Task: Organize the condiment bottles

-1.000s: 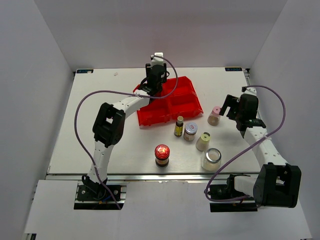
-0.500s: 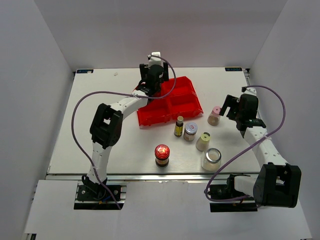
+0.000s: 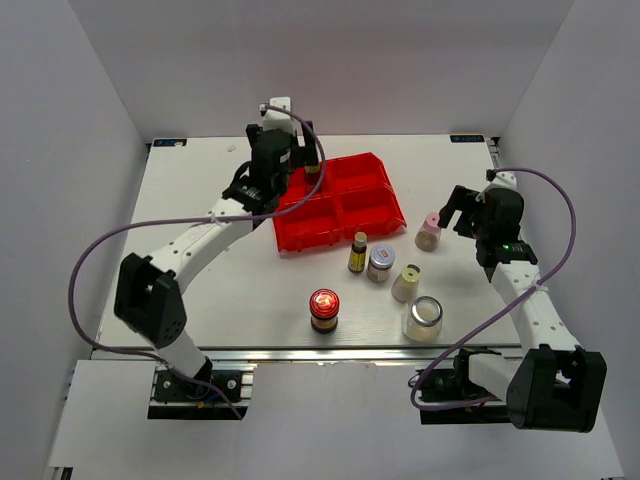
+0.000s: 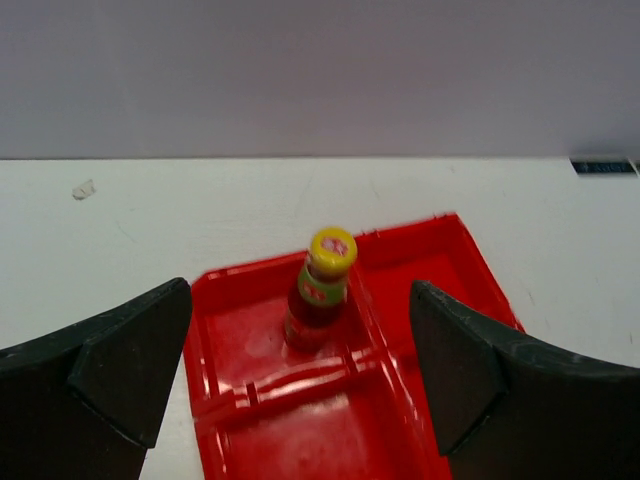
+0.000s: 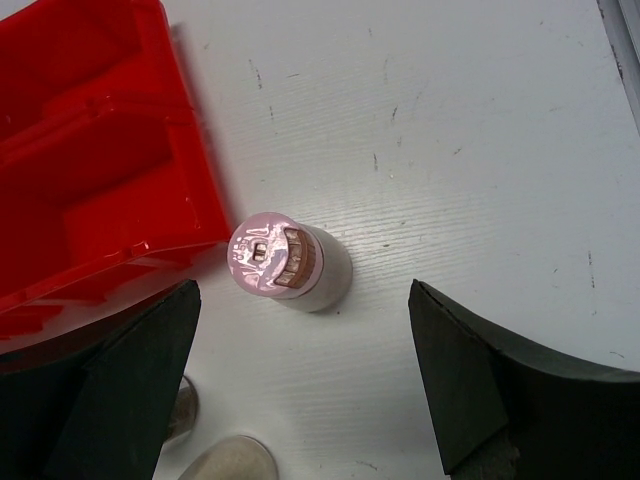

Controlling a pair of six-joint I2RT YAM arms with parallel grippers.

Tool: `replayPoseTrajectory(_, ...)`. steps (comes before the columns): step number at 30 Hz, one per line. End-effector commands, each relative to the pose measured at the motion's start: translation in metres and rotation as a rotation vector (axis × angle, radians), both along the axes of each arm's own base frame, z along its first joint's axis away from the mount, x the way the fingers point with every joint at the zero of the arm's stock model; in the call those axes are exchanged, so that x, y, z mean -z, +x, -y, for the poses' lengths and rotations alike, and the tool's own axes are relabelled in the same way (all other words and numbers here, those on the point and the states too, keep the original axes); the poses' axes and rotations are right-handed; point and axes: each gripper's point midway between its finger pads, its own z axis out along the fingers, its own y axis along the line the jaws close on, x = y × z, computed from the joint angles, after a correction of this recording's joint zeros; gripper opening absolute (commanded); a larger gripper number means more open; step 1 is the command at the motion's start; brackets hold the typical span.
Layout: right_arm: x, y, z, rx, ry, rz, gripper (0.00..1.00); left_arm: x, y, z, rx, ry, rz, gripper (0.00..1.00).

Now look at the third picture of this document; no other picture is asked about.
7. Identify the aluminium table front rail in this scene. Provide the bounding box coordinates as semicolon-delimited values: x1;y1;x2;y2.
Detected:
89;344;531;365

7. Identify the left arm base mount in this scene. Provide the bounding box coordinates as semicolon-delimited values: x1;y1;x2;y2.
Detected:
147;362;257;421

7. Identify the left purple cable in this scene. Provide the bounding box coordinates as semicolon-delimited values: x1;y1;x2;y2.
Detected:
67;103;327;420

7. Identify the right blue table label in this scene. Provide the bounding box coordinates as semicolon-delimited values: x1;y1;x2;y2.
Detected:
449;134;485;143

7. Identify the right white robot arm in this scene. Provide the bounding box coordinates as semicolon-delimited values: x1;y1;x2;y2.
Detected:
439;186;607;433

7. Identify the small yellow-label dark bottle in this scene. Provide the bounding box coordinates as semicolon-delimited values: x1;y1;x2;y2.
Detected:
348;232;367;274

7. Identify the pink-lid spice shaker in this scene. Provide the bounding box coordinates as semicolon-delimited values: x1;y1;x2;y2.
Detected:
414;211;441;252

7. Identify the red-lid chili sauce jar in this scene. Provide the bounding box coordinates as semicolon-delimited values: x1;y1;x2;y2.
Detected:
309;289;340;334

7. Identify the white-lid paste jar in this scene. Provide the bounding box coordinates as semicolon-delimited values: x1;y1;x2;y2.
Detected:
366;244;395;283

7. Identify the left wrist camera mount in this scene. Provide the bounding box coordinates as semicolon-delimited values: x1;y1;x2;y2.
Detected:
260;97;295;135

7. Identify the purple cable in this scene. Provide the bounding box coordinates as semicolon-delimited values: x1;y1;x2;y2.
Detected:
409;167;577;412
67;103;327;420

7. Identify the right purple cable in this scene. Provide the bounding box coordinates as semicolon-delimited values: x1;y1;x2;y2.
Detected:
409;167;577;412

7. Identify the left blue table label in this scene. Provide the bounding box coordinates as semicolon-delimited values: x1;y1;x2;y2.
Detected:
152;138;187;148

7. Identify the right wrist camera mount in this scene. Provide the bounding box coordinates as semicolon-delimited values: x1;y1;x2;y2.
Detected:
486;169;517;191

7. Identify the chrome-lid glass jar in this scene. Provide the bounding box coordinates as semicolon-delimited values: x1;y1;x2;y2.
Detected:
402;296;444;343

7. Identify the yellow-lid spice shaker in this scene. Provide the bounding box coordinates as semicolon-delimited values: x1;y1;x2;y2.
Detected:
391;264;421;303

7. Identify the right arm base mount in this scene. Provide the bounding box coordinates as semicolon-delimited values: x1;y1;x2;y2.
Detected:
418;347;509;425

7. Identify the red four-compartment plastic tray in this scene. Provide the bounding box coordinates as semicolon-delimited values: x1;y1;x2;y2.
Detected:
273;152;407;253

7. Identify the blue table label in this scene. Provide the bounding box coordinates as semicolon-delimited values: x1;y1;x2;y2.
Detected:
449;134;485;143
152;138;187;148

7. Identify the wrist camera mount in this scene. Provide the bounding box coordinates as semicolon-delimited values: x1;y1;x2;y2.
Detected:
486;169;517;191
260;97;295;135

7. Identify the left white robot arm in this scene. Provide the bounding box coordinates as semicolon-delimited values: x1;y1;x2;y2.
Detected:
114;122;319;399

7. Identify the yellow-cap sauce bottle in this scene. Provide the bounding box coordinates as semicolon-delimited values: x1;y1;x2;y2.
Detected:
304;165;321;189

